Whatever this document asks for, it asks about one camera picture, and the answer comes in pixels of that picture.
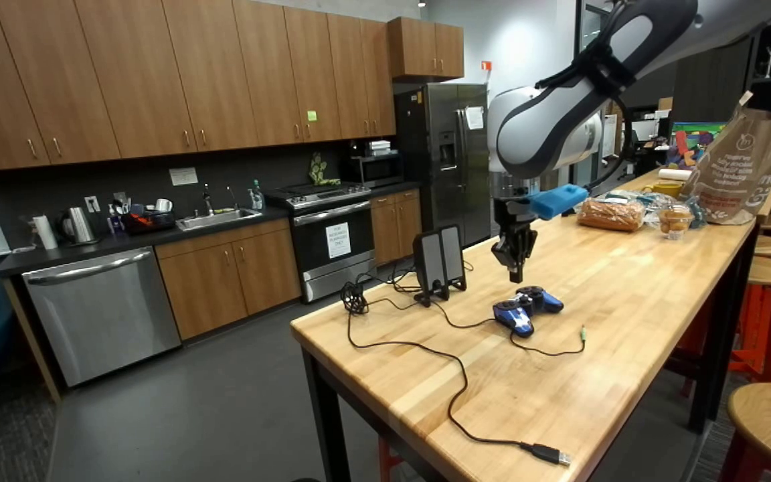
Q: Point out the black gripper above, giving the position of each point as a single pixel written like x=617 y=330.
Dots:
x=514 y=214

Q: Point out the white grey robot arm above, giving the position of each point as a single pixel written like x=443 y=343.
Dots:
x=554 y=120

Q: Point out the blue black gamepad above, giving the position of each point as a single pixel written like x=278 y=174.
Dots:
x=521 y=312

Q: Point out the black desktop speaker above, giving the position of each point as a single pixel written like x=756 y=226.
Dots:
x=454 y=254
x=430 y=262

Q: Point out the bagged bread loaf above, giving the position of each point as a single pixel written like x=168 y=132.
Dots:
x=614 y=214

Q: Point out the stainless steel refrigerator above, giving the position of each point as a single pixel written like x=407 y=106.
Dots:
x=448 y=160

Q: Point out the narrow wooden base cabinet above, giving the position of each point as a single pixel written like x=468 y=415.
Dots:
x=396 y=223

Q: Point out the white paper on refrigerator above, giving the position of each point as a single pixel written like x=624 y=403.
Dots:
x=474 y=116

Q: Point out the small bagged buns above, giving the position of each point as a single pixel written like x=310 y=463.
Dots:
x=674 y=217

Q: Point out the yellow package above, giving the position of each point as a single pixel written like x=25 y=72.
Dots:
x=666 y=187

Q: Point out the black microwave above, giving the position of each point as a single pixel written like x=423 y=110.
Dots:
x=375 y=166

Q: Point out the white paper on oven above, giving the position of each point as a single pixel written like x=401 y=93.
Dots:
x=337 y=239

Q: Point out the stainless steel oven range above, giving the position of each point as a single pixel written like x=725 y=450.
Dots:
x=333 y=242

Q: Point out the green plant decoration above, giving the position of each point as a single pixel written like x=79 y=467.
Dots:
x=320 y=168

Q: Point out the colourful box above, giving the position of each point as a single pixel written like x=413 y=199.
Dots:
x=703 y=143

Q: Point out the large clear brown bag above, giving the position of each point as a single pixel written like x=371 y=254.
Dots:
x=741 y=168

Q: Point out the green sticky note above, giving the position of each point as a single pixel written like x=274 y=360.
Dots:
x=310 y=116

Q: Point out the soap bottle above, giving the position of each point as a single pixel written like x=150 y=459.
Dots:
x=254 y=193

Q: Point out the wide wooden base cabinet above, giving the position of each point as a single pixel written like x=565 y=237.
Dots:
x=227 y=277

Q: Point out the steel kitchen sink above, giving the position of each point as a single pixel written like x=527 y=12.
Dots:
x=215 y=217

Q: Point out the chrome sink faucet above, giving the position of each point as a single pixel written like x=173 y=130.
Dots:
x=207 y=199

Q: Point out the dish rack with utensils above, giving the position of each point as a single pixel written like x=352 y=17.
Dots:
x=134 y=214

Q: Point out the black kitchen countertop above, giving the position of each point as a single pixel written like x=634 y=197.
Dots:
x=119 y=242

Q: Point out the stainless steel dishwasher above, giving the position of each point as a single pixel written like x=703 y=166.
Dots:
x=99 y=312

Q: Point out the white paper towel roll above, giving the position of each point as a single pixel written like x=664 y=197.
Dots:
x=44 y=230

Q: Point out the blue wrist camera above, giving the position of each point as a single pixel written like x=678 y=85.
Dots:
x=559 y=202

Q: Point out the small wooden wall cabinet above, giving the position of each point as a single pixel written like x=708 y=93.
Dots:
x=425 y=47

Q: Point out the white wall outlet plate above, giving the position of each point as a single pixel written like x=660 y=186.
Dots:
x=183 y=174

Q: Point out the long wooden wall cabinets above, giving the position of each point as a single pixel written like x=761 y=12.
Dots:
x=162 y=71

